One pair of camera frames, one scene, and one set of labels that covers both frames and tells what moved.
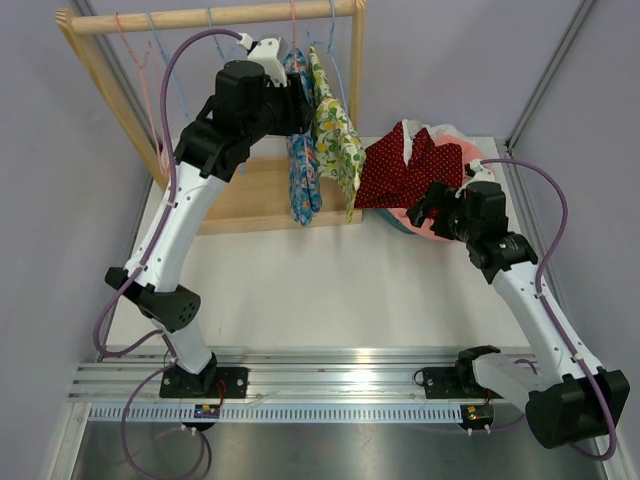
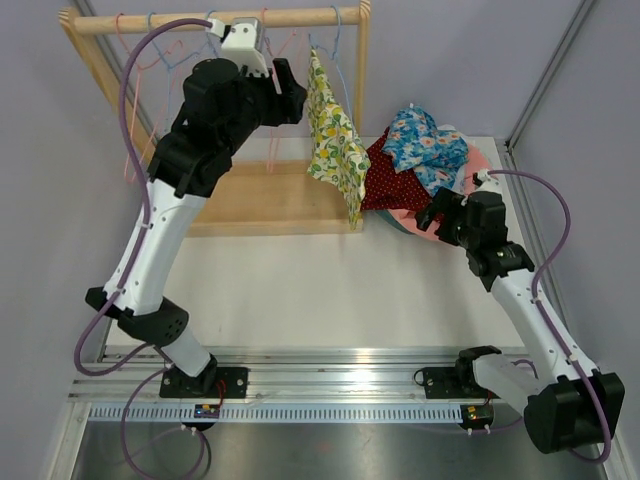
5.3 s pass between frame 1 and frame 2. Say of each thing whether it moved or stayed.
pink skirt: stayed
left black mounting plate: stayed
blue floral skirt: moved
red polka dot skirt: stayed
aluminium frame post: stayed
